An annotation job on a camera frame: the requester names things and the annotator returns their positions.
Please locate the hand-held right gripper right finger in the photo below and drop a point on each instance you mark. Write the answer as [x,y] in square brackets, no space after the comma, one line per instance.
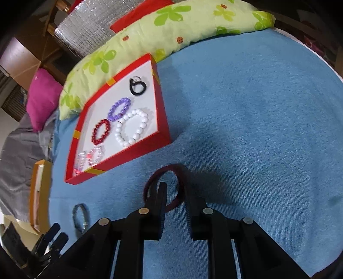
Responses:
[189,217]

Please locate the silver metal bangle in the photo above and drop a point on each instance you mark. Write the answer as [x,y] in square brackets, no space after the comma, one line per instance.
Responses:
[74,214]

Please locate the orange cardboard box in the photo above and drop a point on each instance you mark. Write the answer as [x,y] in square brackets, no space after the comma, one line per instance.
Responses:
[44,193]

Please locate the maroon bangle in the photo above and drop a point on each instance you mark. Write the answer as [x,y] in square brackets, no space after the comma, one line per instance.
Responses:
[171,167]

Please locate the wooden railing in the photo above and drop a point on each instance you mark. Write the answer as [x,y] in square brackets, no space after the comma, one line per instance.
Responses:
[55,16]

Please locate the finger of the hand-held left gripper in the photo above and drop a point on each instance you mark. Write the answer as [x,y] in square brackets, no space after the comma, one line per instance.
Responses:
[52,231]
[61,240]

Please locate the magenta pillow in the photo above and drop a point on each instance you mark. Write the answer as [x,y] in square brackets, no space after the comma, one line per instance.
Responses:
[43,99]

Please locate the green floral pillow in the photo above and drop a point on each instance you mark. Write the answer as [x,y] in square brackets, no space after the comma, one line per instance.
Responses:
[201,24]

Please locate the red shallow cardboard box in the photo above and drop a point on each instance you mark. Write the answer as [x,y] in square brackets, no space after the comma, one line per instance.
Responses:
[160,139]

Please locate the brown lattice screen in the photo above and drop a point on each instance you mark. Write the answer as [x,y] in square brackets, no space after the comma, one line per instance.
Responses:
[14,102]

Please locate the grey blanket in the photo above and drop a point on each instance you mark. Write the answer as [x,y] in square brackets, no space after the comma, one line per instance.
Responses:
[18,161]

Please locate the brown wooden cabinet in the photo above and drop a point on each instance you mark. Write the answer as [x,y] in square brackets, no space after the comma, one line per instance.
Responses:
[24,53]

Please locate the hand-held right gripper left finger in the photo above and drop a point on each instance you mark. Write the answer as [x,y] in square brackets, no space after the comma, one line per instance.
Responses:
[161,214]

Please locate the silver foil insulation panel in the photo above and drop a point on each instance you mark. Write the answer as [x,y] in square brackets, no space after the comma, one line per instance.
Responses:
[88,32]

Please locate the red cushion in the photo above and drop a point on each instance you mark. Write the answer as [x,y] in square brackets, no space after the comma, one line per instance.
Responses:
[139,16]

